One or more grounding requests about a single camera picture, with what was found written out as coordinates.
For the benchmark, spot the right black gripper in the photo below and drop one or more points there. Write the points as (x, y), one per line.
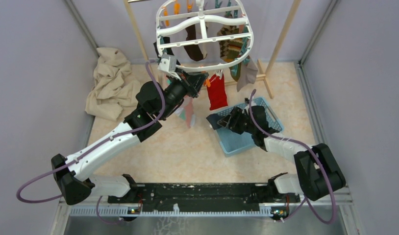
(236, 113)

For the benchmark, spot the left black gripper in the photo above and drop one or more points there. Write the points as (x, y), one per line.
(195, 80)

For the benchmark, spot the white hanger clip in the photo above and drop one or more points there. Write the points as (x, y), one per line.
(219, 74)

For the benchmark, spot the red sock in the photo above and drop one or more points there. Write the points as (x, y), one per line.
(216, 93)

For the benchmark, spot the white round clip hanger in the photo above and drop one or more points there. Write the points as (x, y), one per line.
(233, 15)

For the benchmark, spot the dark navy sock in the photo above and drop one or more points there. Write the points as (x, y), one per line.
(214, 119)

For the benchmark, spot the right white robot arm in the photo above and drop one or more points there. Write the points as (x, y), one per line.
(318, 173)

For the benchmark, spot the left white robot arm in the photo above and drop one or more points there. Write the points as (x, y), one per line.
(75, 176)

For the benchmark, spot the orange hanger clip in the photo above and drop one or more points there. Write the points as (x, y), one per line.
(207, 82)

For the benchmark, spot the light blue plastic basket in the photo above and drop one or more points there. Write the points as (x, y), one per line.
(232, 143)

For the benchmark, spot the dark brown sock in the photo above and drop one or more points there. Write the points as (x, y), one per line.
(193, 51)

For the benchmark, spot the pink patterned sock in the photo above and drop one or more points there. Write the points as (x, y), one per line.
(186, 112)

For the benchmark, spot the argyle patterned sock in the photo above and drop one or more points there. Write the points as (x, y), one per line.
(230, 48)

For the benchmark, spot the grey sock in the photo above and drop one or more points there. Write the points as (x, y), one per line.
(244, 74)

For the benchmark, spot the beige crumpled cloth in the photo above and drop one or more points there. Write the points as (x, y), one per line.
(114, 89)

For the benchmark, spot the wooden hanging rack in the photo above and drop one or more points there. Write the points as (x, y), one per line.
(275, 52)

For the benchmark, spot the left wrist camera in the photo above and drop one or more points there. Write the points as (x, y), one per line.
(167, 64)

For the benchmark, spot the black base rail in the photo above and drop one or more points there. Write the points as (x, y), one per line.
(233, 197)

